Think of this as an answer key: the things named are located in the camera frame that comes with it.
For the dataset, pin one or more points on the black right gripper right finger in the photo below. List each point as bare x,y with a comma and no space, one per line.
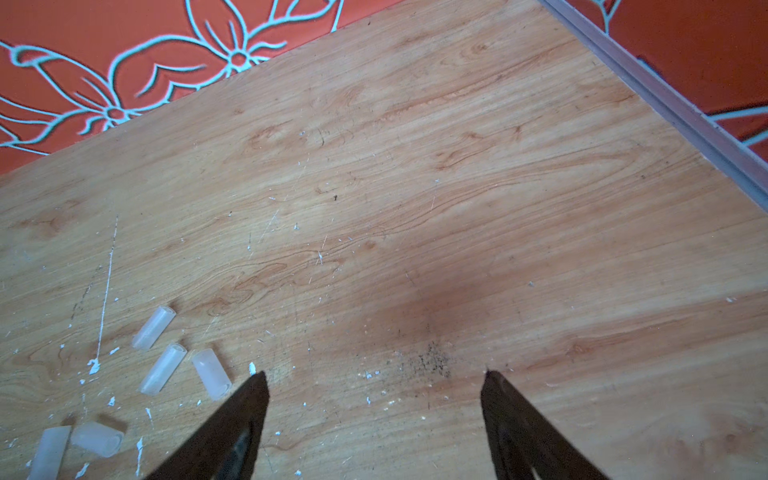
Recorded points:
523,443

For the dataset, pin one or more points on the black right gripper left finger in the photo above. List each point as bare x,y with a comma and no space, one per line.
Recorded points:
226,445

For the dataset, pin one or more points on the translucent pen cap two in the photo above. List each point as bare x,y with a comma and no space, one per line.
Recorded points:
162,370

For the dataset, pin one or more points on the translucent pen cap one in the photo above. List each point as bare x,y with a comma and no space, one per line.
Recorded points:
150,332

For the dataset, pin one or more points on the translucent pen cap three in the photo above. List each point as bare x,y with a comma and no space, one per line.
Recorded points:
212,374

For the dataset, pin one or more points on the translucent pen cap four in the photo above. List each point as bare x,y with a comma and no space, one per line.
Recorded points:
97,438

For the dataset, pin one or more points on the translucent pen cap five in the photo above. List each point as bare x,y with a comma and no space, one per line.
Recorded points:
49,454

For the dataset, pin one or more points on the aluminium frame rail right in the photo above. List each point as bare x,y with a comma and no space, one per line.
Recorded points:
729,155

